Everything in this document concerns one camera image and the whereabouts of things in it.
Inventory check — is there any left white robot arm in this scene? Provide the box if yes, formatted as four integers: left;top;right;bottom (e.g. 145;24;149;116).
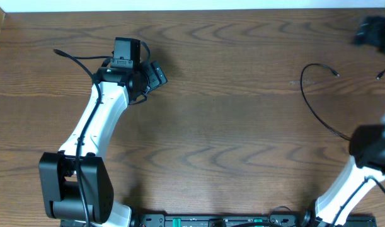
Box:
38;37;167;226

